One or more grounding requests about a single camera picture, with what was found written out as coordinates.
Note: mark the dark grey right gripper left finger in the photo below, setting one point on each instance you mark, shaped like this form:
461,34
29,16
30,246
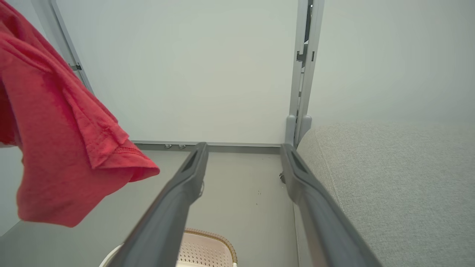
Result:
167,215

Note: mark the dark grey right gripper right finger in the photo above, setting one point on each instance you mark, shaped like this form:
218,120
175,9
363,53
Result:
319,222

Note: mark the red shirt with white trim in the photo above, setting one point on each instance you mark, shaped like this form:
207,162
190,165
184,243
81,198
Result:
55,129

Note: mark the cream perforated laundry basket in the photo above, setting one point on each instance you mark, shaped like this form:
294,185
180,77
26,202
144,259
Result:
207,252

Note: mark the grey fabric sofa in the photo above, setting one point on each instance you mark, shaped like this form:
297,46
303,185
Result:
408,193

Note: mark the grey partition foot with caster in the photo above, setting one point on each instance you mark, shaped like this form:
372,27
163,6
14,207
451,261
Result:
76,67

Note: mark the grey partition bottom rail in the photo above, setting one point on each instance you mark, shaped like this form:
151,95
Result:
241,148

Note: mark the grey double partition post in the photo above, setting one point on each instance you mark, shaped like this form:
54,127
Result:
301,92

